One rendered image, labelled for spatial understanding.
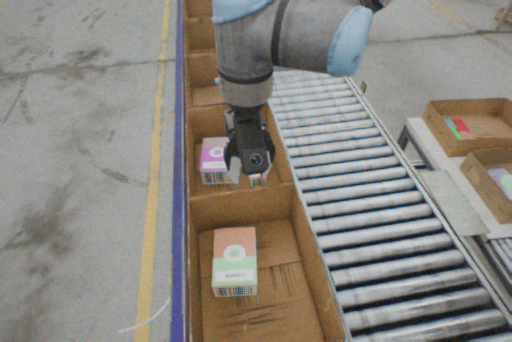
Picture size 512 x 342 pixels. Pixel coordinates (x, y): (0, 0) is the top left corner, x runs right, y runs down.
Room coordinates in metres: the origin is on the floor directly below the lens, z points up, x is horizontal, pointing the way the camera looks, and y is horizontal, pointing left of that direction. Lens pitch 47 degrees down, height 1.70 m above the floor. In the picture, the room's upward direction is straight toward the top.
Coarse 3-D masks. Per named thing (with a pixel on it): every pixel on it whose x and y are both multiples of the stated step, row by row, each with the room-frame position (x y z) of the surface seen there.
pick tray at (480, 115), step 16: (432, 112) 1.16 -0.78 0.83; (448, 112) 1.23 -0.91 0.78; (464, 112) 1.23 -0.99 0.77; (480, 112) 1.24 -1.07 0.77; (496, 112) 1.24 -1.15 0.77; (432, 128) 1.11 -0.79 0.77; (448, 128) 1.02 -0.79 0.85; (480, 128) 1.12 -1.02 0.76; (496, 128) 1.12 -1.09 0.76; (448, 144) 0.98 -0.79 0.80; (464, 144) 0.95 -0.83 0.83; (480, 144) 0.95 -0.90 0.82; (496, 144) 0.95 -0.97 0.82
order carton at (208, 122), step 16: (192, 112) 0.88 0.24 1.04; (208, 112) 0.89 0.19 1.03; (272, 112) 0.86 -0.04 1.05; (192, 128) 0.88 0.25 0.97; (208, 128) 0.89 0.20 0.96; (224, 128) 0.90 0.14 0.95; (272, 128) 0.84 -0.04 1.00; (192, 144) 0.82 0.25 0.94; (192, 160) 0.73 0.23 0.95; (192, 176) 0.65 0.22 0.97; (240, 176) 0.72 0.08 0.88; (272, 176) 0.72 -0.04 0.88; (288, 176) 0.60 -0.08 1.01; (192, 192) 0.57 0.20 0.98; (208, 192) 0.64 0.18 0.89; (224, 192) 0.51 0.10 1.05
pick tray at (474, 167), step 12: (468, 156) 0.87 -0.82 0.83; (480, 156) 0.89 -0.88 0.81; (492, 156) 0.89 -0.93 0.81; (504, 156) 0.90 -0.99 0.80; (468, 168) 0.84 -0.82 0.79; (480, 168) 0.80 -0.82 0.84; (492, 168) 0.87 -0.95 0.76; (504, 168) 0.87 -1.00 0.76; (468, 180) 0.81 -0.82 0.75; (480, 180) 0.77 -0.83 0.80; (492, 180) 0.73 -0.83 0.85; (480, 192) 0.74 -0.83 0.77; (492, 192) 0.70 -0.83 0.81; (492, 204) 0.67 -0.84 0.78; (504, 204) 0.64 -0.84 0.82; (504, 216) 0.61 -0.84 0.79
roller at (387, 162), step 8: (360, 160) 0.93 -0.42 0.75; (368, 160) 0.93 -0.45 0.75; (376, 160) 0.93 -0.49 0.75; (384, 160) 0.93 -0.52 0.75; (392, 160) 0.93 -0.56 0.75; (304, 168) 0.88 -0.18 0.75; (312, 168) 0.88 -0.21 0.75; (320, 168) 0.88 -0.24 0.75; (328, 168) 0.88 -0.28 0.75; (336, 168) 0.88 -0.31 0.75; (344, 168) 0.89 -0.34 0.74; (352, 168) 0.89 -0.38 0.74; (360, 168) 0.89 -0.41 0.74; (368, 168) 0.90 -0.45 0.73; (376, 168) 0.90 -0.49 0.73; (384, 168) 0.91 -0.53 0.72; (304, 176) 0.85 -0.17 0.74; (312, 176) 0.85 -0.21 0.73; (320, 176) 0.86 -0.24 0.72; (328, 176) 0.87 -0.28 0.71
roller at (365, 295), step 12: (420, 276) 0.42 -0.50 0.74; (432, 276) 0.42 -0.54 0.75; (444, 276) 0.42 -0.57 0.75; (456, 276) 0.42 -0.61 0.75; (468, 276) 0.42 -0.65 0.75; (360, 288) 0.38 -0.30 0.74; (372, 288) 0.38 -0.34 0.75; (384, 288) 0.38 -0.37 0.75; (396, 288) 0.38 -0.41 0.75; (408, 288) 0.38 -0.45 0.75; (420, 288) 0.38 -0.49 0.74; (432, 288) 0.38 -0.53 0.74; (444, 288) 0.39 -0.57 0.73; (348, 300) 0.34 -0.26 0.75; (360, 300) 0.35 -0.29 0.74; (372, 300) 0.35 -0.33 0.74; (384, 300) 0.35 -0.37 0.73
